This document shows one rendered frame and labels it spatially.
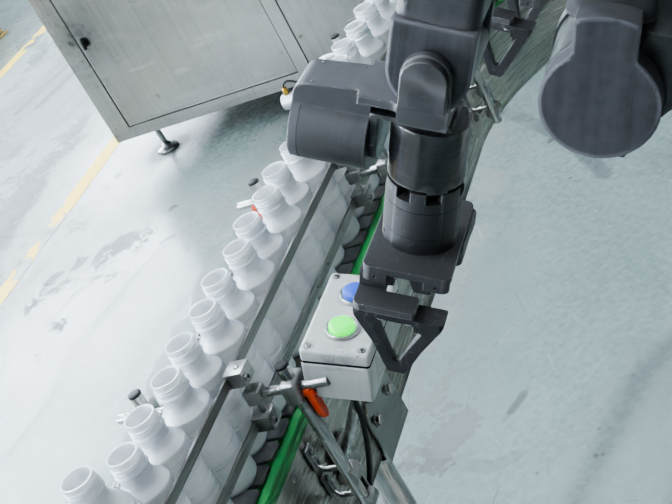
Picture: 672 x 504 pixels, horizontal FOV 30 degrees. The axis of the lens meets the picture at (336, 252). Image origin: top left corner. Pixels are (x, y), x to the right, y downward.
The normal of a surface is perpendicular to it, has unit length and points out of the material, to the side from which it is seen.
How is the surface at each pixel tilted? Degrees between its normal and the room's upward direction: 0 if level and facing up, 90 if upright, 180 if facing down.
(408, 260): 29
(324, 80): 25
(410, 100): 89
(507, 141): 0
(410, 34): 89
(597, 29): 89
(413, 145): 84
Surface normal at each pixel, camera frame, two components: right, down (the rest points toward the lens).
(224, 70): -0.26, 0.60
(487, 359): -0.44, -0.77
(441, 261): 0.04, -0.78
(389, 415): 0.86, -0.21
